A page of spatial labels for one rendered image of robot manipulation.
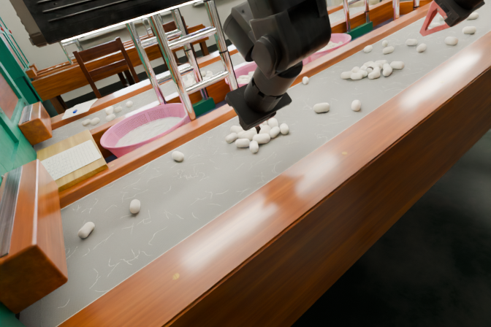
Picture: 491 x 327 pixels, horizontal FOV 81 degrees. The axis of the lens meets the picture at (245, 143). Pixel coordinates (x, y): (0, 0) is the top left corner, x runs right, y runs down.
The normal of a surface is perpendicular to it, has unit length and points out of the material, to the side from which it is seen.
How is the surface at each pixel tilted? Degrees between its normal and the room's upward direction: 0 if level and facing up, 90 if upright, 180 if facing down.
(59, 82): 90
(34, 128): 90
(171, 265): 0
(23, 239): 0
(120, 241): 0
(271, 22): 96
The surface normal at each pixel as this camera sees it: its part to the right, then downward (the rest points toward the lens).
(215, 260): -0.25, -0.84
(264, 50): -0.80, 0.52
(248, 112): 0.26, -0.35
